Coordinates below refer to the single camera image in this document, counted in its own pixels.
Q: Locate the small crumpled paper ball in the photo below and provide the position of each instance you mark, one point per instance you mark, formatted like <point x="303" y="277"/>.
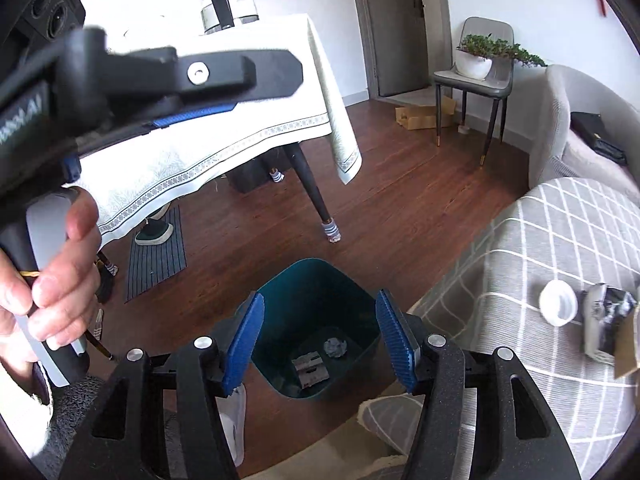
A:
<point x="336" y="348"/>

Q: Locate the person's left hand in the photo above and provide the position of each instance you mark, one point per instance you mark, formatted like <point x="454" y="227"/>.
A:
<point x="65" y="300"/>

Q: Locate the glass electric kettle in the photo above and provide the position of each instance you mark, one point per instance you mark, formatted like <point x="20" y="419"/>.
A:
<point x="220" y="0"/>

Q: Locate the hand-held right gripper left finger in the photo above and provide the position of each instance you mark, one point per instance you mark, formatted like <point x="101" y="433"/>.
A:
<point x="245" y="345"/>

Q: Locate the grey armchair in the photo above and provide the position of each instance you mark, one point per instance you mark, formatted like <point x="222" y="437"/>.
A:
<point x="555" y="125"/>

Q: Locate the grey checked tablecloth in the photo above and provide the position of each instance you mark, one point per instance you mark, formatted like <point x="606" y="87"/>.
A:
<point x="525" y="260"/>

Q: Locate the grey dining chair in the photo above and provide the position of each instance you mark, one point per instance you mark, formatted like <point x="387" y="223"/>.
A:
<point x="472" y="82"/>

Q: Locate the teal plastic waste bin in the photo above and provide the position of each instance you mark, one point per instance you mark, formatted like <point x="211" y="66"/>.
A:
<point x="320" y="300"/>

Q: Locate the green and white slipper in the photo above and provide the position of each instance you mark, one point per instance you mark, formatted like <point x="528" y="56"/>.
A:
<point x="152" y="235"/>

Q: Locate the white paper ball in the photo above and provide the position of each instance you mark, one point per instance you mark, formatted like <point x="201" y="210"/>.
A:
<point x="602" y="320"/>

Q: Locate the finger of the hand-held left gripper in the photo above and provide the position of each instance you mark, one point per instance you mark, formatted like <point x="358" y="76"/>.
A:
<point x="225" y="77"/>
<point x="190" y="116"/>

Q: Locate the brown cardboard piece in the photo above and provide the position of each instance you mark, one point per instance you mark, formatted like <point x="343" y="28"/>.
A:
<point x="629" y="350"/>

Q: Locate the white cloth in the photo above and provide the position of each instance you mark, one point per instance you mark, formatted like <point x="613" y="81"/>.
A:
<point x="234" y="425"/>

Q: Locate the potted plant in white pot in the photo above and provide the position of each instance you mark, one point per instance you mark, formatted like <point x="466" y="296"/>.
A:
<point x="472" y="65"/>

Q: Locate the striped table leg sock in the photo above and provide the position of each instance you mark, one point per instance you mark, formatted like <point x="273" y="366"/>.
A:
<point x="332" y="231"/>
<point x="276" y="176"/>
<point x="110" y="270"/>

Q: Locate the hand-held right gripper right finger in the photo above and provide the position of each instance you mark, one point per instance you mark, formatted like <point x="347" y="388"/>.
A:
<point x="395" y="340"/>

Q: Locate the grey door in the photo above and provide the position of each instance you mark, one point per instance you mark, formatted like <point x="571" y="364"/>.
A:
<point x="395" y="35"/>

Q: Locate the dark striped floor mat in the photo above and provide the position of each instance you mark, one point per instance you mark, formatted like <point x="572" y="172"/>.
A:
<point x="155" y="270"/>

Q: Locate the small grey flat box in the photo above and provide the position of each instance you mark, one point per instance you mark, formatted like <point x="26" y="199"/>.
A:
<point x="315" y="377"/>
<point x="307" y="361"/>

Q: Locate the red knot wall ornament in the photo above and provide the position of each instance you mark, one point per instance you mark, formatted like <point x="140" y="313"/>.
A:
<point x="602" y="5"/>

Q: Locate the flat cardboard box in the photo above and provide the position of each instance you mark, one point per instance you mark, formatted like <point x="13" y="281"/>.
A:
<point x="420" y="115"/>

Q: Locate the white round plastic cap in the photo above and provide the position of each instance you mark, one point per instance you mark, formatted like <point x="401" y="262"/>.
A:
<point x="556" y="302"/>

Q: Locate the person's left forearm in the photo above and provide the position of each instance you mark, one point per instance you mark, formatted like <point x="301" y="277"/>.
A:
<point x="20" y="410"/>

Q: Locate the black bag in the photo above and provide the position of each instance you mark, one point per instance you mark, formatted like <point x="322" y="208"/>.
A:
<point x="597" y="132"/>

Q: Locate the black table leg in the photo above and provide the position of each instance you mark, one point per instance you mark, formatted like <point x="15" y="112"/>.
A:
<point x="307" y="180"/>

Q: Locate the white patterned tablecloth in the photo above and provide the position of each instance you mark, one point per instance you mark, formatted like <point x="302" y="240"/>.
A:
<point x="225" y="130"/>

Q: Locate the dark grey fuzzy cloth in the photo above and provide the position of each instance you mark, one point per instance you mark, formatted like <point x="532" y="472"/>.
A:
<point x="75" y="410"/>

